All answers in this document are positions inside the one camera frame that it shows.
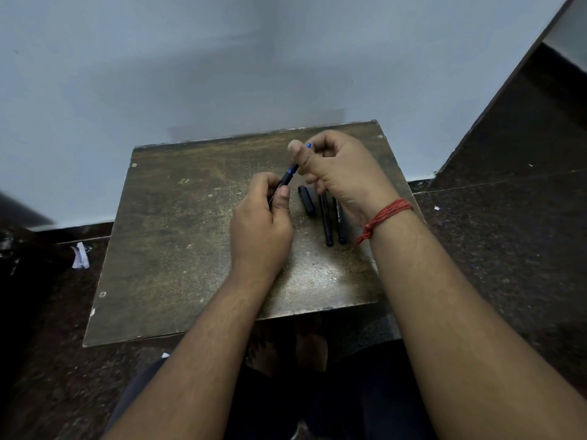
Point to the person's right hand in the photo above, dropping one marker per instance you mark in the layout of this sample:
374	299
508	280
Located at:
353	178

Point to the person's left hand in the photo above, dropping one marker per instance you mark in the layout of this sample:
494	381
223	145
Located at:
259	233

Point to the person's right thumb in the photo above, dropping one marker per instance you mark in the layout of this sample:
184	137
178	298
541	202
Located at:
303	158

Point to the person's left thumb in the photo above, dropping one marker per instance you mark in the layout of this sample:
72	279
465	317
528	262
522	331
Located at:
283	199

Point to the black pen with blue tip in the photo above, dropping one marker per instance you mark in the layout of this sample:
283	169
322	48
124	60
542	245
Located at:
288	176

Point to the person's left forearm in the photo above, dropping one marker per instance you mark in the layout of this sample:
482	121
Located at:
201	361

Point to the person's right forearm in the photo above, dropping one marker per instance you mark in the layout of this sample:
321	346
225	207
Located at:
458	339

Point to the black pen cap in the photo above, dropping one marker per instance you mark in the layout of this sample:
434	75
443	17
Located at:
307	200

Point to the black capped pen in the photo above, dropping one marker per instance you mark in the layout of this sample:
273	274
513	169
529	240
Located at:
327	222
340	226

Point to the red thread wristband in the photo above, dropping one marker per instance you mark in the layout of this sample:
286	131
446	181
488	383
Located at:
383	215

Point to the person's bare foot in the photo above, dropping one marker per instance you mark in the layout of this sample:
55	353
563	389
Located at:
266	359
312	350

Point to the crumpled white paper scrap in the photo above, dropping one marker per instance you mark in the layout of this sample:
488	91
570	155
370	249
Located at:
80	256

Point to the person's dark trousers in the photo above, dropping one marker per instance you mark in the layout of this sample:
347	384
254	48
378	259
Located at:
353	407

